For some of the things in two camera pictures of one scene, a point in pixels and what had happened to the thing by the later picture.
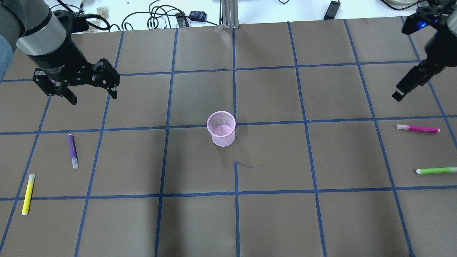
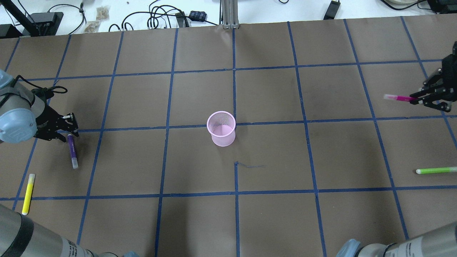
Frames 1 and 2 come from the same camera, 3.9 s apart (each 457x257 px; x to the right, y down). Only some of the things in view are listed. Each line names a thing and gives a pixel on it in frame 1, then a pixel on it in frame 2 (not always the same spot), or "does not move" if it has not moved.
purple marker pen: x=73 y=151 does not move
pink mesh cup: x=221 y=124 does not move
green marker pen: x=438 y=170 does not move
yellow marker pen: x=28 y=193 does not move
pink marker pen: x=418 y=128 → x=400 y=97
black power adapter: x=332 y=10 does not move
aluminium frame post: x=229 y=17 does not move
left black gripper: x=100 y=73 → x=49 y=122
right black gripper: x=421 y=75 → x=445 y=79
